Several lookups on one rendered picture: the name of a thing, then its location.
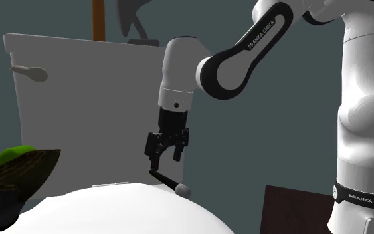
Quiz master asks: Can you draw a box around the orange-brown upright stick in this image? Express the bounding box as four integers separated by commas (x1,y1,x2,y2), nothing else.
91,0,106,42

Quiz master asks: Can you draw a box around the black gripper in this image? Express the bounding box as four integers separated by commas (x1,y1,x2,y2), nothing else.
143,106,191,172

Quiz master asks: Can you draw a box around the dark brown and green object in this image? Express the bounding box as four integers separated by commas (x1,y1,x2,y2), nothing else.
0,145,62,234

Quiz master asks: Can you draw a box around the grey figure on base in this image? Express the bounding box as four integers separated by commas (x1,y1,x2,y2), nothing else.
115,0,161,47

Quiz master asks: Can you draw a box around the black stick with white tip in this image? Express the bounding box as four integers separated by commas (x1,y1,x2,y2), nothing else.
149,169,193,199

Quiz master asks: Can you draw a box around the dark brown robot stand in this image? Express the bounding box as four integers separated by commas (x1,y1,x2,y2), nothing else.
258,184,335,234

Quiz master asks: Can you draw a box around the white toilet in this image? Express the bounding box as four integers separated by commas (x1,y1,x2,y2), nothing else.
0,32,236,234

